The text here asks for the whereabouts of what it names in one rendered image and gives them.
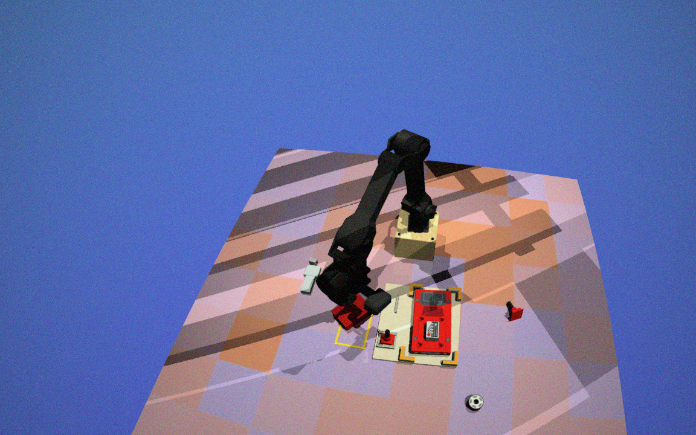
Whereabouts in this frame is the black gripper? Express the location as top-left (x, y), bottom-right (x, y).
top-left (349, 266), bottom-right (392, 316)

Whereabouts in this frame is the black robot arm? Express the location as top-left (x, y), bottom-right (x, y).
top-left (316, 129), bottom-right (437, 306)

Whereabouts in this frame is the small toy wheel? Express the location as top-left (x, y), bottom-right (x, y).
top-left (467, 395), bottom-right (484, 411)

